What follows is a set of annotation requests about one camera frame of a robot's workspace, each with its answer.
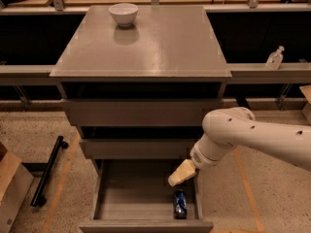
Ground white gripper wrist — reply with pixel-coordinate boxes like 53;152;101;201
168;135;233;186

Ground blue pepsi can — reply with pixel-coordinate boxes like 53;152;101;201
173;189;188;219

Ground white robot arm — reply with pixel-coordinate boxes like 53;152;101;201
168;107;311;186

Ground grey middle drawer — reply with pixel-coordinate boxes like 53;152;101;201
80;139;195;159

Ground grey drawer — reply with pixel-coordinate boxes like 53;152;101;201
61;99;223;127
80;139;195;159

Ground open bottom drawer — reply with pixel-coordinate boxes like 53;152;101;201
79;159;213;233

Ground grey drawer cabinet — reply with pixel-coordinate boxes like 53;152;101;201
49;5;233;233

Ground grey top drawer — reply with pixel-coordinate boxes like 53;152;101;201
61;99;223;127

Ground clear sanitizer pump bottle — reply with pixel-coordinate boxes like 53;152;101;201
265;46;285;70

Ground black metal bar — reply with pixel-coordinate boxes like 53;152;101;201
30;136;69;207

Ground white ceramic bowl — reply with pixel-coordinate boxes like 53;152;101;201
109;3;139;26

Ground cardboard box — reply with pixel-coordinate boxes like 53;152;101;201
0;143;33;233

